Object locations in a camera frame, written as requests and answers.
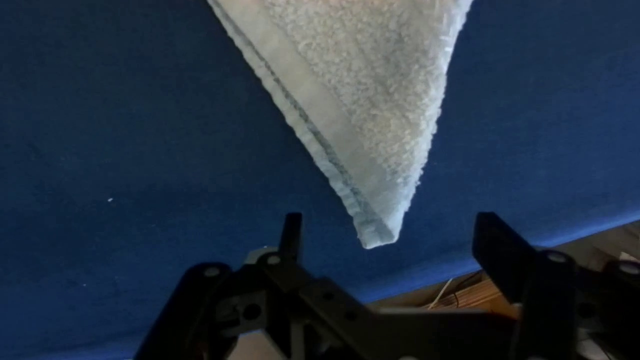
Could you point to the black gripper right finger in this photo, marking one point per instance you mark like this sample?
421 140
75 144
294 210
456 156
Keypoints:
501 247

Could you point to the white terry towel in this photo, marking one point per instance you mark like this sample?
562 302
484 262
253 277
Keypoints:
361 100

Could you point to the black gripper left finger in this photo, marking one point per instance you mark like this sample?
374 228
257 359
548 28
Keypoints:
290 233

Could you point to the blue ironing board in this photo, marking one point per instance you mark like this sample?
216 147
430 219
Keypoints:
133 166

